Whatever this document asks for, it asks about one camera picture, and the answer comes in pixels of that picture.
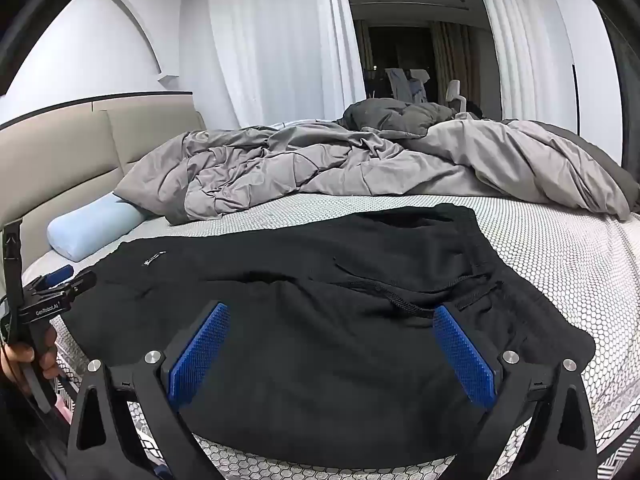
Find bed with honeycomb sheet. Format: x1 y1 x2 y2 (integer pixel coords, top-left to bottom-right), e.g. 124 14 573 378
22 192 640 480

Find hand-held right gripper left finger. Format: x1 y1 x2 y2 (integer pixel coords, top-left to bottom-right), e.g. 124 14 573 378
66 301 232 480

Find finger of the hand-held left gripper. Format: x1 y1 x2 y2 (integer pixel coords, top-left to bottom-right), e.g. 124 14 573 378
39 264 76 287
50 270 99 302

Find dark grey pillow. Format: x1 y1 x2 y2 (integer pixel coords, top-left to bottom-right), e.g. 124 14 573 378
337 99 468 138

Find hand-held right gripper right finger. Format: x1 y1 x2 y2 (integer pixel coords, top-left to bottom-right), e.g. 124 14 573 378
432 304 598 480

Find person's left hand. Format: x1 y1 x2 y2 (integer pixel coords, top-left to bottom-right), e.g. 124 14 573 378
0 327 59 392

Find black pants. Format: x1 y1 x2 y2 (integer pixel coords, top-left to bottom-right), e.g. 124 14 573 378
64 203 596 463

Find beige padded headboard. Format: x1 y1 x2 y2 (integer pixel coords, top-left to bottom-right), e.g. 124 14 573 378
0 91 208 281

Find light blue pillow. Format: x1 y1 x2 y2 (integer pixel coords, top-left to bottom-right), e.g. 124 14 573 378
47 195 151 262

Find grey duvet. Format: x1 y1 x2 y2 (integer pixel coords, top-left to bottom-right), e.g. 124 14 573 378
114 112 640 223

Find white chair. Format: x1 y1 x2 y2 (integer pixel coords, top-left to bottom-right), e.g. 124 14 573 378
446 80 468 111

